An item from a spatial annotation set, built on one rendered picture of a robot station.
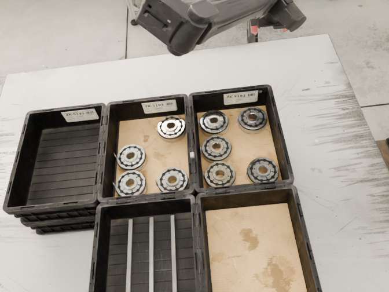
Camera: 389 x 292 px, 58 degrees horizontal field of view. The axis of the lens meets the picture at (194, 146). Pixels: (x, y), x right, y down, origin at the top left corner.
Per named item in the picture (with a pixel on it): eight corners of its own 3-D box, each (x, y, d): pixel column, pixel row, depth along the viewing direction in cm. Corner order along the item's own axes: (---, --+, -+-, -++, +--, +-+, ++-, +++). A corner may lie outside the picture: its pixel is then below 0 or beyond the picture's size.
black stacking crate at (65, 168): (41, 130, 140) (27, 112, 130) (114, 121, 139) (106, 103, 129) (21, 225, 118) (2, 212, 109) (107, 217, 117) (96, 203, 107)
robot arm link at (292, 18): (267, -19, 94) (248, 7, 100) (293, 13, 92) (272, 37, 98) (289, -18, 102) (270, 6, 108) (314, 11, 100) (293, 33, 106)
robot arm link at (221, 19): (184, 0, 66) (160, 42, 74) (205, 22, 66) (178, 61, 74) (273, -25, 97) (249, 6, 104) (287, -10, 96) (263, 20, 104)
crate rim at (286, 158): (188, 97, 129) (187, 92, 127) (270, 87, 128) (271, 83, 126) (195, 196, 107) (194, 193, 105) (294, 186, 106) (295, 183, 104)
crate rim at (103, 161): (108, 106, 131) (106, 102, 129) (188, 97, 129) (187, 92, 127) (99, 205, 109) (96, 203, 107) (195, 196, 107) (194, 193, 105)
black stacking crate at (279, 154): (191, 113, 137) (188, 94, 128) (267, 105, 136) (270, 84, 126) (198, 208, 116) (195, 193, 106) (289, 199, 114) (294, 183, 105)
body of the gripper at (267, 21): (290, 26, 112) (294, 13, 105) (257, 29, 112) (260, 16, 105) (287, 7, 113) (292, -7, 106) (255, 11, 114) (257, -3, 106)
